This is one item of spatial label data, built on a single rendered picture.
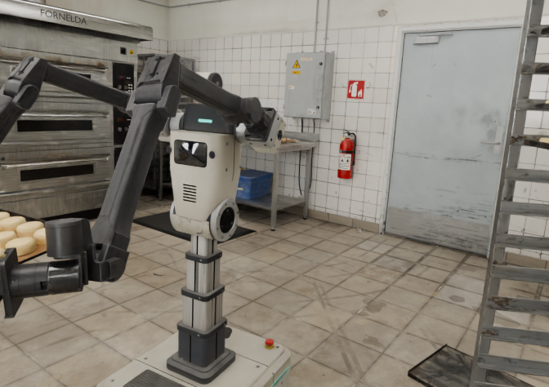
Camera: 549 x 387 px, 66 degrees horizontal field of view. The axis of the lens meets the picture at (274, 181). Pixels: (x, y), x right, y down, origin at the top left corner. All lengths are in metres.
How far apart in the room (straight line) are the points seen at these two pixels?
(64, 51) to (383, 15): 3.07
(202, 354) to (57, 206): 3.11
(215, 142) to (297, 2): 3.83
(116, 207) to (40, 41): 3.64
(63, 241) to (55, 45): 3.78
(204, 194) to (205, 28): 4.67
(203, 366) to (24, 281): 1.06
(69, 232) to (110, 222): 0.10
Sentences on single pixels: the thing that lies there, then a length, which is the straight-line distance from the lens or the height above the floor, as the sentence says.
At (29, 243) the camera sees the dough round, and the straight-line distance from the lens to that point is 0.93.
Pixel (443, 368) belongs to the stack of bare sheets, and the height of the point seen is 0.02.
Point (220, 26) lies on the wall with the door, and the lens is 5.81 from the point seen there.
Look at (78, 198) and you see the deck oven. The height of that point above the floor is 0.25.
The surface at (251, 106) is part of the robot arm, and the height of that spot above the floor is 1.28.
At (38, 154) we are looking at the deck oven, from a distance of 4.43.
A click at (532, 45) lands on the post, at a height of 1.47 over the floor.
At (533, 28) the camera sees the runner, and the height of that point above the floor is 1.51.
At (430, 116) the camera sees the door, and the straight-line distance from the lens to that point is 4.35.
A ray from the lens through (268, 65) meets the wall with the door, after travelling 5.24.
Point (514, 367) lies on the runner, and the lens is 1.47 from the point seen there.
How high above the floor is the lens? 1.29
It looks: 10 degrees down
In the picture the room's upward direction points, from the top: 3 degrees clockwise
